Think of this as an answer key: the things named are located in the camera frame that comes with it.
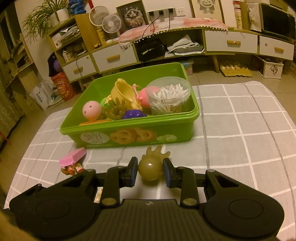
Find small figurine toy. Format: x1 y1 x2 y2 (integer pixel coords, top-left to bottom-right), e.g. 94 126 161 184
61 163 84 176

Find pink eraser block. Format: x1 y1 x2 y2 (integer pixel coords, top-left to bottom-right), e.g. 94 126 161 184
59 148 87 167

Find orange toy slice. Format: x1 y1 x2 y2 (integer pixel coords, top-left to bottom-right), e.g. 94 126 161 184
79 119 111 126

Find purple toy grapes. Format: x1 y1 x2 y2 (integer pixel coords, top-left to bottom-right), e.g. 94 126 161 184
122 109 147 120

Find brown toy crown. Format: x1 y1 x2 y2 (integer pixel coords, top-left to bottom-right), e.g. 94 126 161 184
103 97 127 121

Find pink dotted toy ball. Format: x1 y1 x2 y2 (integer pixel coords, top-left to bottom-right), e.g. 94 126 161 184
82 101 102 121

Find green toy vegetable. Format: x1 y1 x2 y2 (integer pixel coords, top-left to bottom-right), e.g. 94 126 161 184
100 97 112 108

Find clear cotton swab jar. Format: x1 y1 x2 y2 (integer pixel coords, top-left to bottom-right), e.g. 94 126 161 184
145 76 191 115

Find pink pig toy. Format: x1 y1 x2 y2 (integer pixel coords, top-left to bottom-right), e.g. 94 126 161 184
136 86 160 108

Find yellow toy pot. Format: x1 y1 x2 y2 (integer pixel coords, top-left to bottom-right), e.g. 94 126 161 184
110 78 142 110

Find orange red gift bag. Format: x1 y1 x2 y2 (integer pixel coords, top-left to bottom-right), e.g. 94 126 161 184
51 72 76 101

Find white plastic bag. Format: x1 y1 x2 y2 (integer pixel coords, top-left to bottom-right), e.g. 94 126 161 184
29 81 55 110

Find clear plastic storage bin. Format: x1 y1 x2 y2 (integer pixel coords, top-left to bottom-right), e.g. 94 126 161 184
180 59 194 75

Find egg tray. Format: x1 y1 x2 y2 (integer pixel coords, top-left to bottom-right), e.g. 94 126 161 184
218 61 252 77

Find folded papers in shelf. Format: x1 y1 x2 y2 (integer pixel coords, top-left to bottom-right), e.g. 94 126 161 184
167 35 204 56

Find black bag in shelf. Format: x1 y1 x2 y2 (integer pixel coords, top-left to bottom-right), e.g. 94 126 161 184
134 38 168 62

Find wooden tv cabinet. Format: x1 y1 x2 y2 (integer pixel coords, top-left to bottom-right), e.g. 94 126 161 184
48 14 295 82

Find white carved wooden box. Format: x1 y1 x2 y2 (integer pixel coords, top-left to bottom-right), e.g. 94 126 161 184
251 55 284 79

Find pink table runner cloth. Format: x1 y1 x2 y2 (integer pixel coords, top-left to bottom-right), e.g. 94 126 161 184
118 18 228 48

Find small white desk fan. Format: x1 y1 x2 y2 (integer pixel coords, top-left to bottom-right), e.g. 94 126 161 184
102 14 122 34

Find framed cat picture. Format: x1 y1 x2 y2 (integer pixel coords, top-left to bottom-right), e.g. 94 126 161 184
116 1 149 32

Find large white desk fan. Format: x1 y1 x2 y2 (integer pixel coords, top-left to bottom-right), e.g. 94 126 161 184
89 5 109 26

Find framed cartoon girl picture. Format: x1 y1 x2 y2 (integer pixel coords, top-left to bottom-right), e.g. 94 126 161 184
191 0 225 23

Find potted green plant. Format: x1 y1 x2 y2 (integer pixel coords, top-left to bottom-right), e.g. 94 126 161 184
22 0 68 42

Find blue stitch plush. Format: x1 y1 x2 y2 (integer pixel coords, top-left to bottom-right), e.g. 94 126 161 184
68 0 86 15

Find black microwave oven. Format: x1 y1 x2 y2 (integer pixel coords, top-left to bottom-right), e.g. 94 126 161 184
259 4 295 40

